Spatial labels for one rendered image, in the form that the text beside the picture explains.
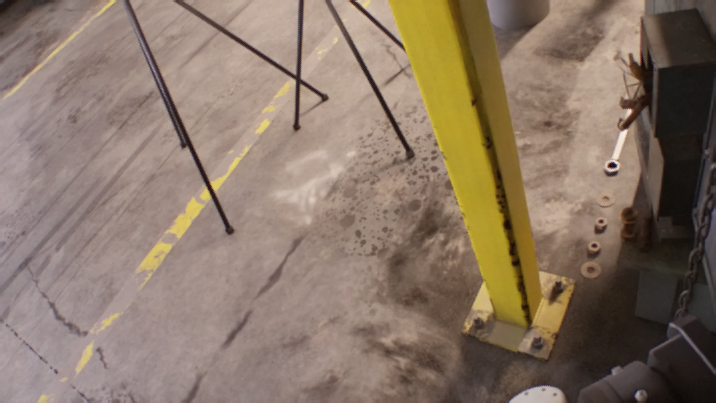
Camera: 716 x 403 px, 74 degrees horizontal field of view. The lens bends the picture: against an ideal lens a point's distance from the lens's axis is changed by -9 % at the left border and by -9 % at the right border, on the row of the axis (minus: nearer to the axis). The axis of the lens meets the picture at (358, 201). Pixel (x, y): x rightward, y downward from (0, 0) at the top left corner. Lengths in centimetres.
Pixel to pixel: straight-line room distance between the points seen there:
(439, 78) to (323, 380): 94
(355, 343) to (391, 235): 37
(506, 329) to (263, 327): 73
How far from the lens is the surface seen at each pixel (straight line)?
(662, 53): 78
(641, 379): 57
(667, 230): 107
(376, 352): 143
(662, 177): 90
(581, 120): 181
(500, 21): 230
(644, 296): 129
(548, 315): 136
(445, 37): 71
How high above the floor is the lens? 123
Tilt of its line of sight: 44 degrees down
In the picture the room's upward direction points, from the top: 29 degrees counter-clockwise
